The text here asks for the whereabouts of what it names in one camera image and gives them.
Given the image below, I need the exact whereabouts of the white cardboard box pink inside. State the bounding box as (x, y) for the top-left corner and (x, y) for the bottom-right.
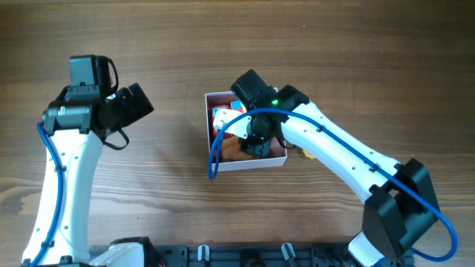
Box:
(205, 91), (287, 172)

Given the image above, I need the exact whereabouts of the brown plush toy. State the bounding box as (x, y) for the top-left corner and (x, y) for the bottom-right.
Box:
(220, 136), (258, 162)

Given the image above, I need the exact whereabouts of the colourful puzzle cube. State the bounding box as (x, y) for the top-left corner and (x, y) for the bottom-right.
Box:
(230, 100), (247, 113)

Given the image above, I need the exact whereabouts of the yellow round wheel toy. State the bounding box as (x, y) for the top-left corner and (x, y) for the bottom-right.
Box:
(302, 150), (315, 159)

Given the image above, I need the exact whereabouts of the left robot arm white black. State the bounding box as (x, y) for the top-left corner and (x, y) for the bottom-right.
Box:
(21, 55), (154, 266)

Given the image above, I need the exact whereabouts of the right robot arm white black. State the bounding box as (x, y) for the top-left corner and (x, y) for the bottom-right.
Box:
(231, 70), (439, 266)

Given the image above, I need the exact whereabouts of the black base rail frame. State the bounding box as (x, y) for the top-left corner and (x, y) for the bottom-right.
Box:
(88, 243), (415, 267)

